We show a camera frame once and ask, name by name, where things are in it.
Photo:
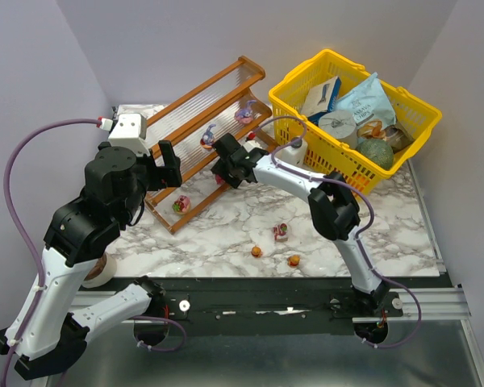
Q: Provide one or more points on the orange bear toy front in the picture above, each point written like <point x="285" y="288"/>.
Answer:
<point x="294" y="261"/>

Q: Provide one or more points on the wooden tiered shelf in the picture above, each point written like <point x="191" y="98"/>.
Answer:
<point x="222" y="104"/>

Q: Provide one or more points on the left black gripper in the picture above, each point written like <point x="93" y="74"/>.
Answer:
<point x="161" y="170"/>

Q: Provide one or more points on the small burger toy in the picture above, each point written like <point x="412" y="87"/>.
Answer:
<point x="256" y="252"/>

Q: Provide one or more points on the grey round tin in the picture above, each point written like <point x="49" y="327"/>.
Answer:
<point x="340" y="125"/>

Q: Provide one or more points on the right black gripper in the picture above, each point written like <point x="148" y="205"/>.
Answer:
<point x="227" y="162"/>

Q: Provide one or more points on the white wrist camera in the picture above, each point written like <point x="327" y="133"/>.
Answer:
<point x="129" y="131"/>
<point x="252" y="140"/>

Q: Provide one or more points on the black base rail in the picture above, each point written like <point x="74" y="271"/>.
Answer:
<point x="266" y="306"/>

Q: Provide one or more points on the tape roll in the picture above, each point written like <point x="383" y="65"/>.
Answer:
<point x="101" y="273"/>

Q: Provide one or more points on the white bottle grey cap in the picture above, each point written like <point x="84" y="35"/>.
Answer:
<point x="294" y="154"/>

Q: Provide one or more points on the brown snack packet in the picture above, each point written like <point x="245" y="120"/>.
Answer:
<point x="397" y="137"/>

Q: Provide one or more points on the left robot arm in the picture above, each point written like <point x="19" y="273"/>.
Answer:
<point x="46" y="336"/>

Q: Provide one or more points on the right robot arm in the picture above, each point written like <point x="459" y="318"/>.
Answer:
<point x="333" y="208"/>

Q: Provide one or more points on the green melon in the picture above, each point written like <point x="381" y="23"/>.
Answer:
<point x="378" y="151"/>

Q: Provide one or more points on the blue white box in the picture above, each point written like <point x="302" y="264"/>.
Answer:
<point x="321" y="99"/>

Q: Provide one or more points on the pink strawberry cake toy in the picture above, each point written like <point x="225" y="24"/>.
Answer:
<point x="181" y="205"/>

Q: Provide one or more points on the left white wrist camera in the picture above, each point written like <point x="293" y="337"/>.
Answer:
<point x="129" y="131"/>

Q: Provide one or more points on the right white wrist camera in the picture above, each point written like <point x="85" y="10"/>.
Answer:
<point x="252" y="140"/>

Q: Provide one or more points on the pink white cake toy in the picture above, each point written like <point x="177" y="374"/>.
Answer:
<point x="280" y="232"/>

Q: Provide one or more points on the dark pink cake toy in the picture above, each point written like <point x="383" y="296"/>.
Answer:
<point x="219" y="180"/>

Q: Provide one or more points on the purple bunny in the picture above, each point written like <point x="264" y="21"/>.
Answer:
<point x="208" y="137"/>
<point x="245" y="114"/>

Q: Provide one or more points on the light blue chips bag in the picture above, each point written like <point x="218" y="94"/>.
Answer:
<point x="370" y="107"/>

